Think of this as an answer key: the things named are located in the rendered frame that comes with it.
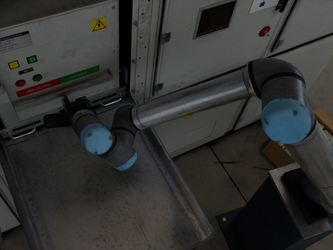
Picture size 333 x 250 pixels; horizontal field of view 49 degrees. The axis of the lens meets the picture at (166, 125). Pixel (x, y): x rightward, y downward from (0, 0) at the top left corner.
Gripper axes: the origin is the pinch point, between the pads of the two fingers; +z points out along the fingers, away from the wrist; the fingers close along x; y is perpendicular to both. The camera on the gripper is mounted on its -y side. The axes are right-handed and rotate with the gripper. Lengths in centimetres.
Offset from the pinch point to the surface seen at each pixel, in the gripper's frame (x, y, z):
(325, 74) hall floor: -80, 216, 63
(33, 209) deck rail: -29.1, -24.0, -16.5
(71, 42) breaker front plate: 23.3, 7.9, -7.5
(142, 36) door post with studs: 18.8, 33.2, -9.9
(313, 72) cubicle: -50, 163, 27
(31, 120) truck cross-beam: -6.5, -13.0, 8.3
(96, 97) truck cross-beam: -6.6, 14.9, 8.3
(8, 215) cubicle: -67, -40, 37
